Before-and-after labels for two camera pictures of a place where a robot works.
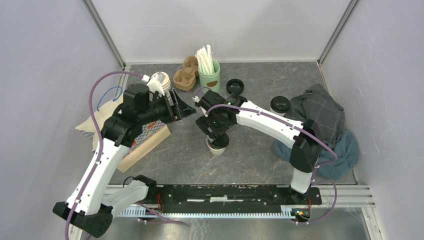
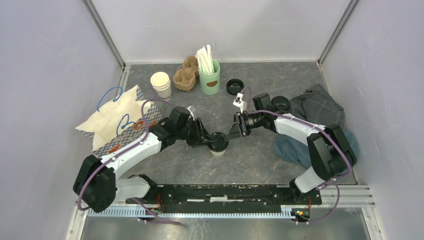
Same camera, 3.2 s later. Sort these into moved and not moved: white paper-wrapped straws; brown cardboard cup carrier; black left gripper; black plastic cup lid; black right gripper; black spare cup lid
Moved: black right gripper; black left gripper
Not moved: white paper-wrapped straws; black spare cup lid; black plastic cup lid; brown cardboard cup carrier
